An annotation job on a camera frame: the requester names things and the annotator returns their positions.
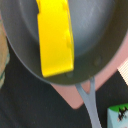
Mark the yellow cheese wedge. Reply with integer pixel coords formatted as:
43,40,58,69
36,0,74,77

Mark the grey saucepan with handle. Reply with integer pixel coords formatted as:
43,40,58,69
0,0,128,128

